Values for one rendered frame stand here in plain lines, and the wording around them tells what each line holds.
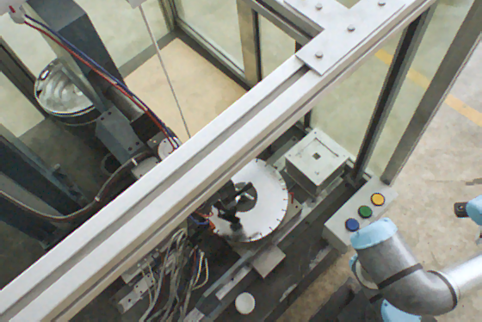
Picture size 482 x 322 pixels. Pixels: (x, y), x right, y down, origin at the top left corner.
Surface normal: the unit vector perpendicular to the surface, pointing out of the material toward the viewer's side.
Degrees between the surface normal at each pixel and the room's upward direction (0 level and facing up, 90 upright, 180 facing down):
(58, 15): 0
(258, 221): 0
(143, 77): 0
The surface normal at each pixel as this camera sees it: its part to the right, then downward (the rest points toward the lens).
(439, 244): -0.08, -0.48
